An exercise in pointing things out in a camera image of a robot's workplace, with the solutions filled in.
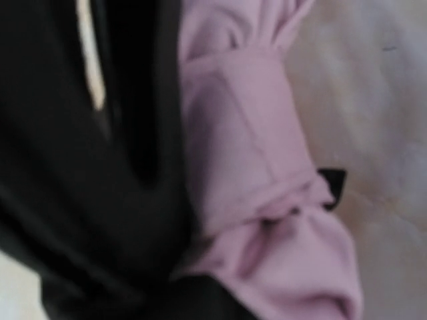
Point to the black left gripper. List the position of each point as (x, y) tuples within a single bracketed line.
[(96, 205)]

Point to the pink and black umbrella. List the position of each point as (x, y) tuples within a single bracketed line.
[(262, 228)]

